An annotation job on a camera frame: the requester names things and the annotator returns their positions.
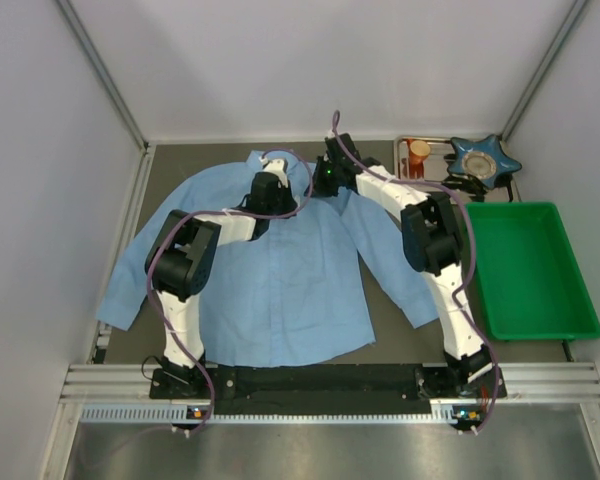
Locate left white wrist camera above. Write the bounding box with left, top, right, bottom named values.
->
left=259, top=156, right=289, bottom=187

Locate light blue shirt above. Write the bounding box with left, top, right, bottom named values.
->
left=96, top=151, right=438, bottom=367

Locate green plastic bin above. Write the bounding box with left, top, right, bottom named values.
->
left=467, top=202, right=600, bottom=341

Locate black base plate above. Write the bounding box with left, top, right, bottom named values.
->
left=149, top=364, right=493, bottom=416

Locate metal tray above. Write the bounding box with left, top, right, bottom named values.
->
left=394, top=136, right=520, bottom=203

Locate blue star-shaped dish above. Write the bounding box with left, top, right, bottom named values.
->
left=447, top=134, right=522, bottom=190

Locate orange cup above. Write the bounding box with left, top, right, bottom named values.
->
left=409, top=140, right=431, bottom=166

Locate aluminium front rail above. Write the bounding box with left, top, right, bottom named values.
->
left=60, top=362, right=600, bottom=428

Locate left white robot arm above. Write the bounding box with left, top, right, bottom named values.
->
left=145, top=159, right=298, bottom=389

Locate purple cable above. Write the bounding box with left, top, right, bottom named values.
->
left=145, top=147, right=315, bottom=436
left=331, top=110, right=504, bottom=436

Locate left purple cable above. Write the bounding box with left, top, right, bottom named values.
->
left=145, top=147, right=315, bottom=436

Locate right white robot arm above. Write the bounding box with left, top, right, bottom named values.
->
left=313, top=133, right=501, bottom=399

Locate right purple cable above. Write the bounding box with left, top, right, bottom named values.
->
left=331, top=110, right=504, bottom=436

